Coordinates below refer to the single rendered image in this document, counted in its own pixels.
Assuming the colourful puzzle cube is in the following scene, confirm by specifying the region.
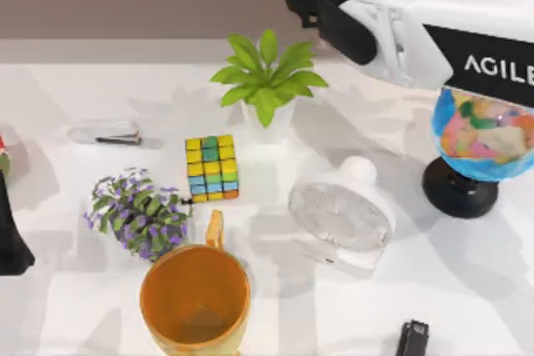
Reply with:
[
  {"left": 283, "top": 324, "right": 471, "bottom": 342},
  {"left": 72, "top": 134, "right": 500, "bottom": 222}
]
[{"left": 184, "top": 134, "right": 240, "bottom": 203}]

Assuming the green plant in white pot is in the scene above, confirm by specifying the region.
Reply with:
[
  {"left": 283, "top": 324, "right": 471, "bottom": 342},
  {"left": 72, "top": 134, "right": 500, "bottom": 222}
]
[{"left": 209, "top": 29, "right": 330, "bottom": 144}]

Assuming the white and clear fan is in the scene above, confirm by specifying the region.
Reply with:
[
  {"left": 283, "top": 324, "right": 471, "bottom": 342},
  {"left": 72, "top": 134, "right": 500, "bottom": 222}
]
[{"left": 287, "top": 155, "right": 397, "bottom": 270}]

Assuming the purple flower plant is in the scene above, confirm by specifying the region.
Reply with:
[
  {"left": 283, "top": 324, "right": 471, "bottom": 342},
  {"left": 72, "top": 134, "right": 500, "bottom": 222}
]
[{"left": 82, "top": 167, "right": 196, "bottom": 264}]

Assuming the orange mug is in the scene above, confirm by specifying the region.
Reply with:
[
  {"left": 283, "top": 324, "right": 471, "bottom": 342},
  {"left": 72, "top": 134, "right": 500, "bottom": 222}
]
[{"left": 139, "top": 208, "right": 252, "bottom": 356}]

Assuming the clear stapler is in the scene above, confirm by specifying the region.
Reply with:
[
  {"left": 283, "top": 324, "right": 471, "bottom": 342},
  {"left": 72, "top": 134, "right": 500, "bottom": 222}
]
[{"left": 68, "top": 118, "right": 146, "bottom": 148}]

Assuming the globe on black stand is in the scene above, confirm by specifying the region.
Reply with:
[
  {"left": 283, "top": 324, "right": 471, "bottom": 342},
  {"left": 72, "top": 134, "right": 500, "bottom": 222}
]
[{"left": 421, "top": 85, "right": 534, "bottom": 219}]

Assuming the black stapler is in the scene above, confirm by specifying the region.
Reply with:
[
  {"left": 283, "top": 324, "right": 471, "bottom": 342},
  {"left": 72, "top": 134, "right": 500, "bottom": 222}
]
[{"left": 394, "top": 318, "right": 431, "bottom": 356}]

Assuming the red and green object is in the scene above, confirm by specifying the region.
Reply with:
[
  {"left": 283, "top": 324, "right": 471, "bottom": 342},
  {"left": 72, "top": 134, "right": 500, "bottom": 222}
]
[{"left": 0, "top": 134, "right": 13, "bottom": 177}]

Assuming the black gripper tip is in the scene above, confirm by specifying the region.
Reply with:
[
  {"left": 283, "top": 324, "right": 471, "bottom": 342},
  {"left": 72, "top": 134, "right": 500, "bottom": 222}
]
[{"left": 0, "top": 167, "right": 37, "bottom": 277}]

